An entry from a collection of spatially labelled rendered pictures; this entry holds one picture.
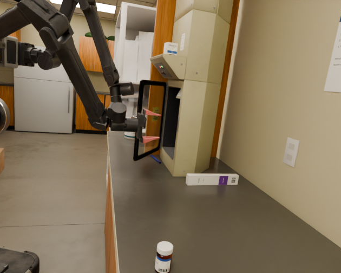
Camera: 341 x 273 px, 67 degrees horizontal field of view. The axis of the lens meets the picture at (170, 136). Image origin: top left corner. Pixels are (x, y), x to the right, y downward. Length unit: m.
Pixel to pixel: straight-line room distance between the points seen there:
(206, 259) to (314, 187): 0.55
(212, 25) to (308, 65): 0.44
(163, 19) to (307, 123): 0.94
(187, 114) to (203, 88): 0.14
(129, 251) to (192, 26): 0.93
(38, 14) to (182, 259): 0.78
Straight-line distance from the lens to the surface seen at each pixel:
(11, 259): 1.99
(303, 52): 1.25
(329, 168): 1.08
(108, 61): 1.40
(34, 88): 6.20
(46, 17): 0.89
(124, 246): 0.78
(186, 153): 1.27
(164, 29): 1.59
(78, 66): 0.95
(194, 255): 0.78
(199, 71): 1.23
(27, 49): 1.61
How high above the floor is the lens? 1.39
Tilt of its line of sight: 12 degrees down
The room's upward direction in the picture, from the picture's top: 6 degrees clockwise
